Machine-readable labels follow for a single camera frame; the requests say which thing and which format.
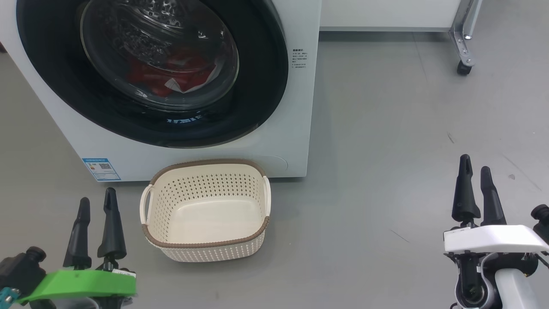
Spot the white partition panel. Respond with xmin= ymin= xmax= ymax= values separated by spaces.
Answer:
xmin=320 ymin=0 xmax=462 ymax=33

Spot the metal leg with caster wheel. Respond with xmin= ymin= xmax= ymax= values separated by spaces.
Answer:
xmin=449 ymin=0 xmax=483 ymax=76

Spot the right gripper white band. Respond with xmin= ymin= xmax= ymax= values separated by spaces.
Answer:
xmin=444 ymin=154 xmax=549 ymax=279

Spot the stainless steel washing machine drum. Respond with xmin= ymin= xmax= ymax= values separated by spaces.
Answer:
xmin=79 ymin=0 xmax=239 ymax=110

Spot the white front-load washing machine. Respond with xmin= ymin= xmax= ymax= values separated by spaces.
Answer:
xmin=0 ymin=0 xmax=322 ymax=183

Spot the red and white jersey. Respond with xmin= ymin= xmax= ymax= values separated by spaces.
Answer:
xmin=127 ymin=47 xmax=217 ymax=97

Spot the cream perforated laundry basket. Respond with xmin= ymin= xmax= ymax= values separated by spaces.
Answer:
xmin=139 ymin=159 xmax=271 ymax=263

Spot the blue energy label sticker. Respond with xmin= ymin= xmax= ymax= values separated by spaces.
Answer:
xmin=82 ymin=158 xmax=121 ymax=182

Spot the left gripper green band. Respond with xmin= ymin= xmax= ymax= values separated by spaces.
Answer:
xmin=17 ymin=188 xmax=138 ymax=309

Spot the washing machine glass door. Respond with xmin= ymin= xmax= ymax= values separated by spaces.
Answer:
xmin=16 ymin=0 xmax=289 ymax=148

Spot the round drain filter cover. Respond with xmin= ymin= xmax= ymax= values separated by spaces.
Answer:
xmin=257 ymin=155 xmax=289 ymax=176

